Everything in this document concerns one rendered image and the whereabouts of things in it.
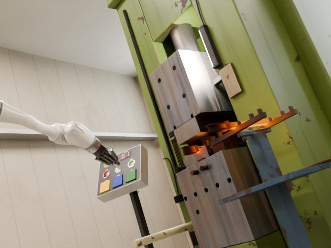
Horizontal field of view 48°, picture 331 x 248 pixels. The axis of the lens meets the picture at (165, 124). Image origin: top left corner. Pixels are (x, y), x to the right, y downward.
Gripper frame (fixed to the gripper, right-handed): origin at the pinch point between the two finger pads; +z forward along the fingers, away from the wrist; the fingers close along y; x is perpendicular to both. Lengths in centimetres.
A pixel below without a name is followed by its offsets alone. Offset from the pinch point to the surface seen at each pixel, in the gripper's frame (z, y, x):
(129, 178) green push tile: 12.6, -0.5, -2.1
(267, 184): -16, 85, -56
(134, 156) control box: 13.3, 2.0, 14.2
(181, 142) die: 9.5, 38.3, 5.4
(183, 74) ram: -14, 56, 31
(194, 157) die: 13.1, 43.5, -5.7
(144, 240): 21.1, 4.2, -39.9
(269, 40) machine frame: -3, 104, 38
